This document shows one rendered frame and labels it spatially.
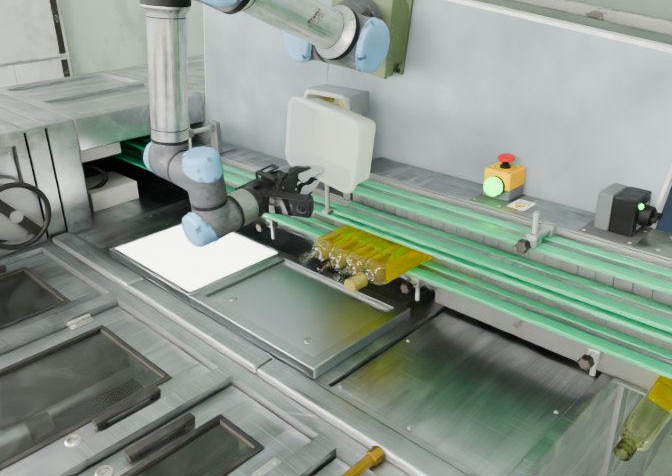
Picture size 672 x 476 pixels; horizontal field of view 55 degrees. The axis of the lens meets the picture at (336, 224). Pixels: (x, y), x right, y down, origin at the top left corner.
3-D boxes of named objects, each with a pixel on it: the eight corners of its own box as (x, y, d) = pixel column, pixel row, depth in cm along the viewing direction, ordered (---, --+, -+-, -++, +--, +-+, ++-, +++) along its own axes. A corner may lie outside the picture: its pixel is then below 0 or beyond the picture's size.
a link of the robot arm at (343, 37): (355, 20, 152) (161, -85, 111) (404, 29, 143) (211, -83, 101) (340, 70, 154) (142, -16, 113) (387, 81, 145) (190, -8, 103)
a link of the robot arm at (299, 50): (316, 2, 158) (273, 7, 149) (355, 8, 149) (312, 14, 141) (316, 51, 163) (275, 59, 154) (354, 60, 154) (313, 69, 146)
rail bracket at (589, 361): (598, 354, 139) (570, 383, 130) (603, 327, 136) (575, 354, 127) (617, 361, 136) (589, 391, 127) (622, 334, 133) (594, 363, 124)
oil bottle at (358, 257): (397, 246, 171) (342, 275, 157) (398, 227, 168) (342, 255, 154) (414, 253, 167) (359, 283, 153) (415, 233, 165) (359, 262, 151)
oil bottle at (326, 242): (365, 233, 178) (309, 260, 164) (364, 215, 176) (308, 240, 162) (380, 239, 174) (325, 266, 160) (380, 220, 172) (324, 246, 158)
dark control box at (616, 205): (609, 215, 140) (592, 227, 135) (614, 181, 137) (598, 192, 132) (647, 225, 135) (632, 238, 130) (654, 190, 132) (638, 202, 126)
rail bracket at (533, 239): (542, 230, 139) (510, 250, 130) (546, 198, 136) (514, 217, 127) (560, 235, 136) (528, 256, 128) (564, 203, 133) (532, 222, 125)
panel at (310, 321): (201, 222, 219) (109, 256, 196) (200, 214, 217) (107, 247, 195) (410, 317, 161) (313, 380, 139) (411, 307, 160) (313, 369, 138)
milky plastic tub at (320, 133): (315, 87, 152) (288, 93, 146) (387, 115, 139) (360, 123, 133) (309, 154, 160) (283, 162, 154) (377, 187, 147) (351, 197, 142)
